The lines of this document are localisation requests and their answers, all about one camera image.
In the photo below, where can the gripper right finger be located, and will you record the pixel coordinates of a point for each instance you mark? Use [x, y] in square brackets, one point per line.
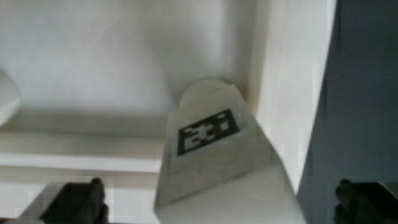
[367, 203]

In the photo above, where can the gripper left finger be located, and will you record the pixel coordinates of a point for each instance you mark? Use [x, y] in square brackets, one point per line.
[68, 204]

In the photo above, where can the white table leg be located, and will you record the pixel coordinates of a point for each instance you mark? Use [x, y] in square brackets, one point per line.
[225, 184]

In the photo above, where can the white square table top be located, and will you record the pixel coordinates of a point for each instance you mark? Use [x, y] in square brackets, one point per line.
[102, 56]

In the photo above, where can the white U-shaped fence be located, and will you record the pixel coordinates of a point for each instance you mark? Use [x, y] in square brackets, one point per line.
[131, 201]

